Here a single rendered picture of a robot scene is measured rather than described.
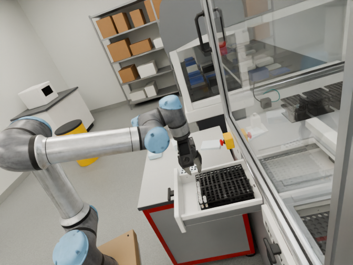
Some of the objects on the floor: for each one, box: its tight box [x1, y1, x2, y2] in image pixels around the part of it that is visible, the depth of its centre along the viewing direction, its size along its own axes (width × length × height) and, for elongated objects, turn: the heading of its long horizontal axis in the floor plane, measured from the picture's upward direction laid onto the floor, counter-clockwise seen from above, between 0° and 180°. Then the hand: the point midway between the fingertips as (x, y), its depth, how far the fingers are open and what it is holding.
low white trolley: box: [138, 126, 256, 265], centre depth 153 cm, size 58×62×76 cm
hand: (194, 172), depth 89 cm, fingers open, 3 cm apart
